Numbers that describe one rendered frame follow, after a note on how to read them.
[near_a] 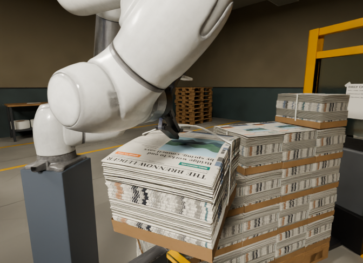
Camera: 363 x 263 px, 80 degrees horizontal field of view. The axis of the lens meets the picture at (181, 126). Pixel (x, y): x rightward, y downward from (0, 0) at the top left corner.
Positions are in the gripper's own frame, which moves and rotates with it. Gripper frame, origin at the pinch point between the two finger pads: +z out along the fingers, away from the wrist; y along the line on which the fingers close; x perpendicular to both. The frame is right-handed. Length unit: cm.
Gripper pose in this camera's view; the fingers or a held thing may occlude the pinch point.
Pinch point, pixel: (185, 102)
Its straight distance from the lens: 65.4
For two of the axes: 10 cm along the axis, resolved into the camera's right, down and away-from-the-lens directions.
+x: 9.2, 1.0, -3.9
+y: -0.5, 9.9, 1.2
